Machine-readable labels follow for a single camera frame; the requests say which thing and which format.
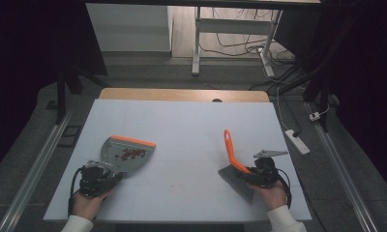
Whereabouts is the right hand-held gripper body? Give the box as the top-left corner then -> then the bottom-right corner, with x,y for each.
250,149 -> 289,189

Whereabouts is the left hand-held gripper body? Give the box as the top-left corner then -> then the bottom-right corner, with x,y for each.
78,159 -> 113,198

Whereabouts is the grey brush with orange handle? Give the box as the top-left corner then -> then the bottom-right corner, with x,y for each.
217,129 -> 255,205

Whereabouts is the grey dustpan with orange edge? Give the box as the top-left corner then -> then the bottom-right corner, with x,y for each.
100,134 -> 157,182

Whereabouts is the pile of red and green beans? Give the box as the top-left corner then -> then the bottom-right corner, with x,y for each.
119,147 -> 148,161

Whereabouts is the person's right hand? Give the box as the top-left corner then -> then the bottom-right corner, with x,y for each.
254,179 -> 289,212

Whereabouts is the person's left hand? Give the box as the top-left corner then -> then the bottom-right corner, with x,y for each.
71,188 -> 114,222

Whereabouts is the white power strip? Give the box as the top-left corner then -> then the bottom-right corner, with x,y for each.
284,129 -> 312,156

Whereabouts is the black metal stand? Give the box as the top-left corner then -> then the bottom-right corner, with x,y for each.
54,62 -> 103,126
278,57 -> 333,133

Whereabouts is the white cabinet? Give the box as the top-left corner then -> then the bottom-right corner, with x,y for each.
85,3 -> 174,53

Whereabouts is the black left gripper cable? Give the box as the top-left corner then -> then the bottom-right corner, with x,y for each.
67,165 -> 87,218

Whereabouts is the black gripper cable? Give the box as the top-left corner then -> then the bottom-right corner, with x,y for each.
67,165 -> 87,218
276,168 -> 293,209

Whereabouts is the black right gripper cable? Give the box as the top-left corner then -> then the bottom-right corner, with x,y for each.
276,168 -> 293,209

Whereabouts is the aluminium floor rail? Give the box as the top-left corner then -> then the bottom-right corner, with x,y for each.
304,101 -> 380,232
0,107 -> 74,232

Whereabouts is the tangle of black floor cables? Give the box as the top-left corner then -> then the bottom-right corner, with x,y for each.
199,8 -> 301,93

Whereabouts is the white metal desk frame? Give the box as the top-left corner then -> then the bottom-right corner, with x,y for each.
191,6 -> 283,78

